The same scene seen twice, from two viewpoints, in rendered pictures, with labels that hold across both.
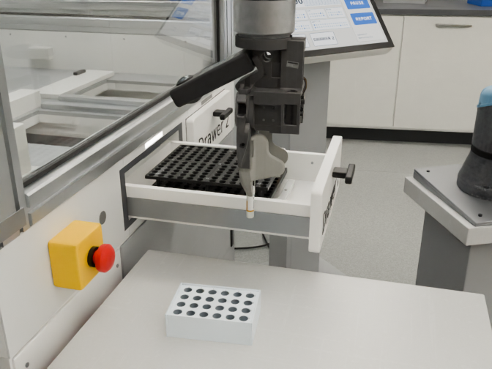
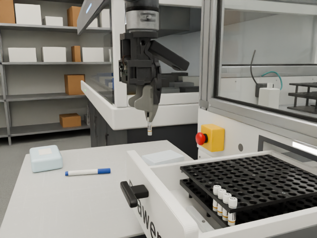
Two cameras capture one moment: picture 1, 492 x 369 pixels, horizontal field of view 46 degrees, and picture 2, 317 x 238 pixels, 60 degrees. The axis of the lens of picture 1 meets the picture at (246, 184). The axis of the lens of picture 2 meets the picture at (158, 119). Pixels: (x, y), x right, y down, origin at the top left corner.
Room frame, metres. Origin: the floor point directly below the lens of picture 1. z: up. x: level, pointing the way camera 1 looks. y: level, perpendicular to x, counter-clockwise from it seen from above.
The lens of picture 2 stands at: (1.29, -0.37, 1.11)
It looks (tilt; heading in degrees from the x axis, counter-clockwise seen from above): 12 degrees down; 146
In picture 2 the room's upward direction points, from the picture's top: straight up
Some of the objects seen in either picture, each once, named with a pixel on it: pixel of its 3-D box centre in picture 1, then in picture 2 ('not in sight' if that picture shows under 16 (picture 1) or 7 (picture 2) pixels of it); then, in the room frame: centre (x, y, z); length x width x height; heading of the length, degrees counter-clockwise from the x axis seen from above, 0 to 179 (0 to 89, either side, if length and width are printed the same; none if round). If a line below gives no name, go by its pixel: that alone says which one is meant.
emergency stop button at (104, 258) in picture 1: (101, 257); (201, 138); (0.70, 0.20, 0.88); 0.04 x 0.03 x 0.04; 165
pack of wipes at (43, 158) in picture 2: not in sight; (45, 157); (0.33, -0.18, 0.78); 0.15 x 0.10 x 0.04; 172
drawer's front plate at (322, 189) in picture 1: (326, 188); (151, 207); (0.95, -0.15, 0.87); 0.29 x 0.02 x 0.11; 165
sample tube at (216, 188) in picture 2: not in sight; (216, 199); (1.01, -0.06, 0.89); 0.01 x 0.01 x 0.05
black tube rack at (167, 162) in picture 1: (220, 179); (252, 191); (1.00, 0.05, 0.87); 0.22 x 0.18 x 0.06; 75
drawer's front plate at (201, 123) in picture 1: (211, 125); not in sight; (1.33, 0.08, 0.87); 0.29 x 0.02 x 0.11; 165
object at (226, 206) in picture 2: (273, 170); (205, 185); (0.97, -0.05, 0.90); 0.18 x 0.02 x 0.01; 165
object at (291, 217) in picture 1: (215, 181); (256, 192); (1.00, 0.06, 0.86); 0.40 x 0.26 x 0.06; 75
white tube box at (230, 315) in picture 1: (214, 312); not in sight; (0.70, 0.05, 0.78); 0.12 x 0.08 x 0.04; 81
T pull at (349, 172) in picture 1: (343, 173); (135, 192); (0.94, -0.17, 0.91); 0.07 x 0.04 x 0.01; 165
